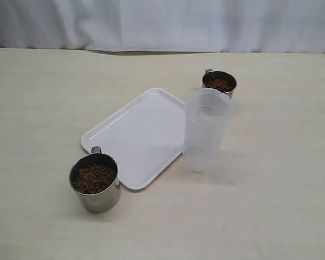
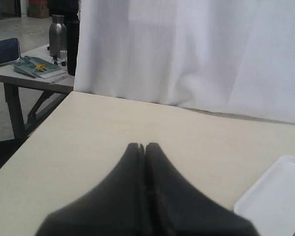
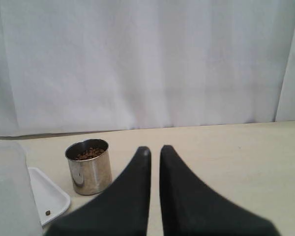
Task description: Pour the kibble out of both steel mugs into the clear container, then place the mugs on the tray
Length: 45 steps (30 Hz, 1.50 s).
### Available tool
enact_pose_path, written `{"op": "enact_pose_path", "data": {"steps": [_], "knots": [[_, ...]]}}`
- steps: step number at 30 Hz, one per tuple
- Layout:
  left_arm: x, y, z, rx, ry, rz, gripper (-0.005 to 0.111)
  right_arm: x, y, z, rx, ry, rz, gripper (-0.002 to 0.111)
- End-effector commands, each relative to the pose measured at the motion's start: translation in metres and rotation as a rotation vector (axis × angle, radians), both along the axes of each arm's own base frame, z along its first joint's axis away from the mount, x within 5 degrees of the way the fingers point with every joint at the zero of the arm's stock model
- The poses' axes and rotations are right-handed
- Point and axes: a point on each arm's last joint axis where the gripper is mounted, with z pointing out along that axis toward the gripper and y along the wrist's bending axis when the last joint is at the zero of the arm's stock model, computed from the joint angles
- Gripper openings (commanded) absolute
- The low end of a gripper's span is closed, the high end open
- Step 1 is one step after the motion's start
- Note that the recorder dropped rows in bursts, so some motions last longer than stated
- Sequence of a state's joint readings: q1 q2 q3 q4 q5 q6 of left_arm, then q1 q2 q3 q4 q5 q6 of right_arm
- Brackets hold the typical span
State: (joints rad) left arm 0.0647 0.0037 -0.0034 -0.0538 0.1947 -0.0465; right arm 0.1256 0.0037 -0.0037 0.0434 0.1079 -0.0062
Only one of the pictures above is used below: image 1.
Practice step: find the translucent plastic pitcher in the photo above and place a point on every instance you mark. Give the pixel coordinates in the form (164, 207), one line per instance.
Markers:
(207, 112)

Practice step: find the white plastic tray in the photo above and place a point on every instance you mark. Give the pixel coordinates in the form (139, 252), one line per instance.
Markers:
(144, 137)

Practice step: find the white curtain backdrop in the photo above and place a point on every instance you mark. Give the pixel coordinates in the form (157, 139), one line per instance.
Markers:
(183, 26)

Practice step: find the steel mug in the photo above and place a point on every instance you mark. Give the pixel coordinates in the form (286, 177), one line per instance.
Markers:
(95, 180)
(220, 81)

